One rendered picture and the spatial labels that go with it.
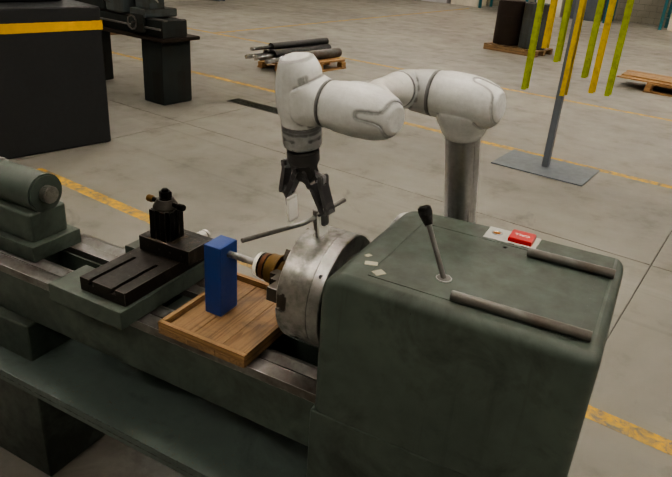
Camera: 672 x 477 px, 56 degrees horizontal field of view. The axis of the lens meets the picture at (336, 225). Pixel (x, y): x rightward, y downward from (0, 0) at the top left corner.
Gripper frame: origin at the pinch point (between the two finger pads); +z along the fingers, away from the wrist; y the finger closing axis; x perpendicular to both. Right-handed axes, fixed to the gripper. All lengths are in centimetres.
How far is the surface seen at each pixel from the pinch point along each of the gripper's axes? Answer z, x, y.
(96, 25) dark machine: 75, 167, -452
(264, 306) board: 43.2, 1.4, -23.7
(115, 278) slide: 30, -29, -54
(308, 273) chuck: 10.5, -5.6, 5.5
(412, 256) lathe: 4.7, 10.6, 24.6
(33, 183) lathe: 17, -28, -103
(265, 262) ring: 19.0, -3.0, -14.8
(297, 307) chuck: 18.0, -10.4, 6.1
